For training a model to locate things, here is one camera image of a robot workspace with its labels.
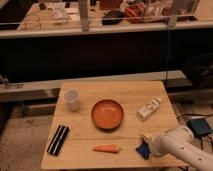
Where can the metal post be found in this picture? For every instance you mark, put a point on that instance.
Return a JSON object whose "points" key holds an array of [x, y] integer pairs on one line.
{"points": [[174, 13], [83, 10]]}

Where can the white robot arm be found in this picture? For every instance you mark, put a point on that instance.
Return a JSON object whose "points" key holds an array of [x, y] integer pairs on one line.
{"points": [[177, 142]]}

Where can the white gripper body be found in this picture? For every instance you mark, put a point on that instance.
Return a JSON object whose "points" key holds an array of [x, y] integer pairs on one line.
{"points": [[154, 145]]}

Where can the wooden table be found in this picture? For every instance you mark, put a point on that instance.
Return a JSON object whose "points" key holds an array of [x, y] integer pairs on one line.
{"points": [[77, 150]]}

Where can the orange ceramic bowl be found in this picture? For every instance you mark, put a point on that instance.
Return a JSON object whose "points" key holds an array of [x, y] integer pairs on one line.
{"points": [[107, 114]]}

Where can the metal post left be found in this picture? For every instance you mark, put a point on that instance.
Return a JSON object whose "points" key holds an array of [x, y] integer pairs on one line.
{"points": [[83, 10]]}

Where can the grey metal rail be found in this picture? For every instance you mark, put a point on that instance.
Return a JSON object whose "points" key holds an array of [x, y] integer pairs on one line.
{"points": [[106, 85]]}

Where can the metal post right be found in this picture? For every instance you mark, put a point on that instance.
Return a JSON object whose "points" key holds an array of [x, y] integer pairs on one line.
{"points": [[174, 13]]}

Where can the white lotion bottle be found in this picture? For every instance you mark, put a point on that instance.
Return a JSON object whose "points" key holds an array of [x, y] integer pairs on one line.
{"points": [[149, 108]]}

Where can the black box on floor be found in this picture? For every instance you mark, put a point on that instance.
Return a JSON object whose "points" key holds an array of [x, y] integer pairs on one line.
{"points": [[199, 127]]}

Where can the black crate at right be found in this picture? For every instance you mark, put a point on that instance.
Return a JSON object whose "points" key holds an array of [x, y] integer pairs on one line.
{"points": [[199, 70]]}

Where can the red item on shelf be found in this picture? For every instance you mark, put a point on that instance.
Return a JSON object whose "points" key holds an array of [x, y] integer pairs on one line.
{"points": [[135, 13]]}

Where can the translucent plastic cup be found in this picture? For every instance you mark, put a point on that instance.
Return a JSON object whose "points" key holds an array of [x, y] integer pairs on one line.
{"points": [[72, 99]]}

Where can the black bag on shelf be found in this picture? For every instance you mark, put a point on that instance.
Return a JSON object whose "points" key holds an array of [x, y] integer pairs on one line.
{"points": [[112, 17]]}

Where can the orange carrot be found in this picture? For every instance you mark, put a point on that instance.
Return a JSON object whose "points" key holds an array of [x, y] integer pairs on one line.
{"points": [[113, 148]]}

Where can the black striped rectangular block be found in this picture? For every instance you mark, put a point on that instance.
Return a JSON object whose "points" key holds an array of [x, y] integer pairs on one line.
{"points": [[57, 140]]}

